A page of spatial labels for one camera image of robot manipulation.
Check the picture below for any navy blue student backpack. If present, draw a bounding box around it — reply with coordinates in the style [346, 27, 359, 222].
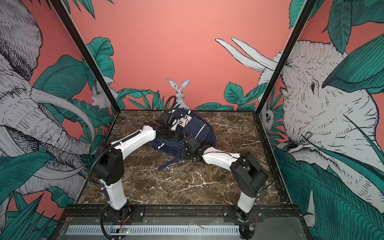
[150, 109, 216, 171]

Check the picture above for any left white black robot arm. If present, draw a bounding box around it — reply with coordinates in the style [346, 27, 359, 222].
[88, 110, 180, 223]

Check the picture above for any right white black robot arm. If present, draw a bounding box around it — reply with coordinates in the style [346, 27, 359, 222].
[182, 135, 269, 223]

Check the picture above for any white perforated cable duct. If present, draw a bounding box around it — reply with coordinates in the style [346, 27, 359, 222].
[65, 225, 240, 237]

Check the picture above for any black front mounting rail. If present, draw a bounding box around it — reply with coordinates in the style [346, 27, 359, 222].
[59, 204, 303, 224]

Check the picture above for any left black frame post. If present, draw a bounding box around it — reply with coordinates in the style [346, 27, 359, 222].
[50, 0, 121, 115]

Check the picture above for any black frame post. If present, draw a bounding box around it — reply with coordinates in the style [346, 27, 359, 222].
[50, 0, 121, 115]
[256, 0, 317, 115]

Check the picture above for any right black frame post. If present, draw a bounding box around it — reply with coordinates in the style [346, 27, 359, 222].
[256, 0, 317, 115]

